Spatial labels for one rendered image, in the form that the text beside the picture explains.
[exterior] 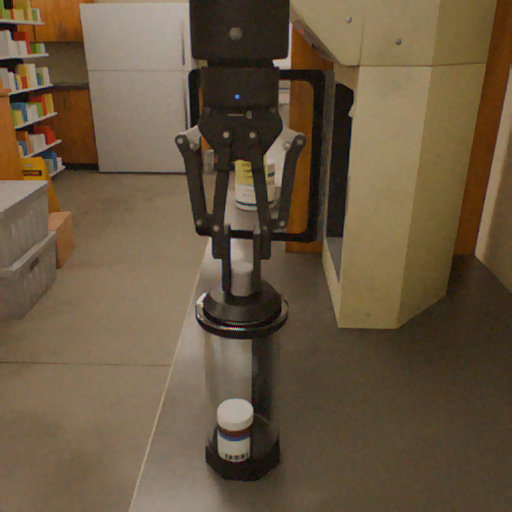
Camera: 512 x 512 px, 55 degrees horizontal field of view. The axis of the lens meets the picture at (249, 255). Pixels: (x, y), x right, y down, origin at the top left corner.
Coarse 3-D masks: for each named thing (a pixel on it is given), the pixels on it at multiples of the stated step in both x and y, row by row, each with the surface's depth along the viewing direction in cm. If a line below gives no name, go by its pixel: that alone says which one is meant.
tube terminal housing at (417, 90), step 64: (384, 0) 73; (448, 0) 74; (384, 64) 76; (448, 64) 80; (384, 128) 80; (448, 128) 86; (384, 192) 84; (448, 192) 93; (384, 256) 89; (448, 256) 102; (384, 320) 94
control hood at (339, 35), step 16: (304, 0) 73; (320, 0) 73; (336, 0) 73; (352, 0) 73; (304, 16) 74; (320, 16) 74; (336, 16) 74; (352, 16) 74; (320, 32) 75; (336, 32) 75; (352, 32) 75; (336, 48) 76; (352, 48) 76; (352, 64) 77
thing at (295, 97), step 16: (288, 80) 108; (288, 96) 109; (304, 96) 109; (288, 112) 111; (304, 112) 110; (304, 128) 111; (272, 144) 114; (240, 160) 117; (272, 160) 115; (304, 160) 114; (208, 176) 119; (240, 176) 118; (272, 176) 117; (304, 176) 116; (208, 192) 121; (240, 192) 120; (272, 192) 118; (304, 192) 117; (208, 208) 123; (240, 208) 121; (256, 208) 121; (272, 208) 120; (304, 208) 119; (240, 224) 123; (256, 224) 122; (288, 224) 121; (304, 224) 120
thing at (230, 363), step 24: (216, 336) 55; (264, 336) 54; (216, 360) 56; (240, 360) 55; (264, 360) 56; (216, 384) 58; (240, 384) 57; (264, 384) 58; (216, 408) 59; (240, 408) 58; (264, 408) 59; (216, 432) 61; (240, 432) 59; (264, 432) 60; (240, 456) 61; (264, 456) 62
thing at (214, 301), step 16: (240, 272) 55; (240, 288) 55; (272, 288) 57; (208, 304) 55; (224, 304) 54; (240, 304) 54; (256, 304) 54; (272, 304) 55; (224, 320) 55; (240, 320) 53; (256, 320) 54
